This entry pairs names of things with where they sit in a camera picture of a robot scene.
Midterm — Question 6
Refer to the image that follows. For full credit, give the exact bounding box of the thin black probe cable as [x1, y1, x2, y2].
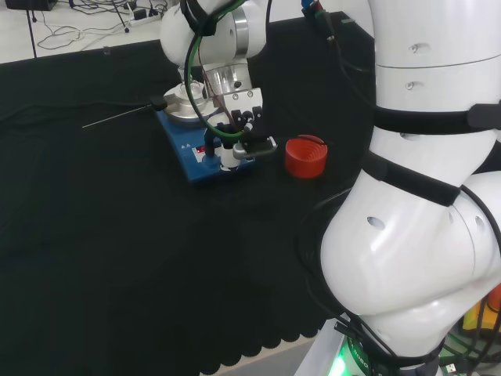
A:
[0, 99, 154, 123]

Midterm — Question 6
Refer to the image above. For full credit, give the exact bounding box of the white power strip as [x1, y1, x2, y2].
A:
[125, 8, 162, 27]

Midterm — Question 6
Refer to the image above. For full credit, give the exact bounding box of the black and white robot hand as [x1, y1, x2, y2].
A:
[218, 88, 279, 161]

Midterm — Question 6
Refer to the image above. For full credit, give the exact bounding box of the black box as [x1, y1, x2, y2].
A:
[3, 0, 59, 12]

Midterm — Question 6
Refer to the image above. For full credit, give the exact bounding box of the orange-red ribbed plastic ring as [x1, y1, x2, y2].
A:
[283, 134, 330, 180]

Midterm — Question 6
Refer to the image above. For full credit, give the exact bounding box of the dark tripod pole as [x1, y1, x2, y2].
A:
[22, 0, 39, 60]

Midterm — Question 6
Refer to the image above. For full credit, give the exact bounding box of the green robot cable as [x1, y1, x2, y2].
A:
[185, 0, 256, 140]

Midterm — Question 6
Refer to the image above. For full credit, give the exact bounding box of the heater with blue base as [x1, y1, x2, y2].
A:
[155, 84, 260, 186]

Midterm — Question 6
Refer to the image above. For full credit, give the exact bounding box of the clear round-bottom glass flask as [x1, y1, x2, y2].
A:
[174, 64, 208, 103]

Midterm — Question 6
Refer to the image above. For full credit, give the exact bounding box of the black multi-colour cable connector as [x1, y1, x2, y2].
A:
[299, 0, 338, 42]

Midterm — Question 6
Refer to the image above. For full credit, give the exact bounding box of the floor cable bundle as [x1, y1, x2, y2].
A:
[37, 0, 136, 52]

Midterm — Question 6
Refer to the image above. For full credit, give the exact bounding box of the thin metal probe rod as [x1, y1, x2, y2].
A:
[81, 104, 154, 129]

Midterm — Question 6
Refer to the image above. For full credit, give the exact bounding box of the black table cloth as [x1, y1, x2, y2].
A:
[0, 10, 377, 376]

